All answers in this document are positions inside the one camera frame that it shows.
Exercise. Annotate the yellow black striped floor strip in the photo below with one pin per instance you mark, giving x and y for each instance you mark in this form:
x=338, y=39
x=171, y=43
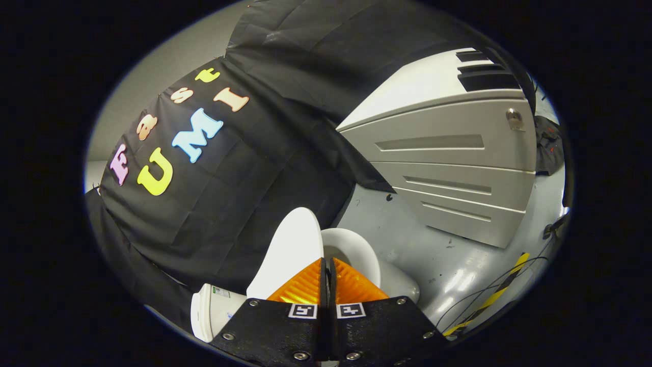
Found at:
x=496, y=295

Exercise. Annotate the black backdrop cloth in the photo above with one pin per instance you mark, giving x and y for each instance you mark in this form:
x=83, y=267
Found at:
x=244, y=168

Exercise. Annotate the white toilet lid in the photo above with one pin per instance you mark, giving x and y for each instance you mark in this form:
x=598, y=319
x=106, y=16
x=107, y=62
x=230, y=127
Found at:
x=293, y=250

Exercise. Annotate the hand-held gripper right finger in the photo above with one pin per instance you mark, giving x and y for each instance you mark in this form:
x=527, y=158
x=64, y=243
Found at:
x=382, y=331

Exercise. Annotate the white toilet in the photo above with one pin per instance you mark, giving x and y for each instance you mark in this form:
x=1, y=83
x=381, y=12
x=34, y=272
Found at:
x=361, y=252

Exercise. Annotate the white drawer cabinet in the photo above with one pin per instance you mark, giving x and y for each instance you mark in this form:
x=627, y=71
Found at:
x=458, y=163

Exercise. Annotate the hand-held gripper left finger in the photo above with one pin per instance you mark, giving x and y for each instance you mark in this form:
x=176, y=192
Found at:
x=275, y=331

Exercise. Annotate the dark cloth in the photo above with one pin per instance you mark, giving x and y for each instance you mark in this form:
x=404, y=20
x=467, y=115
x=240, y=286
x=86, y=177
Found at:
x=549, y=148

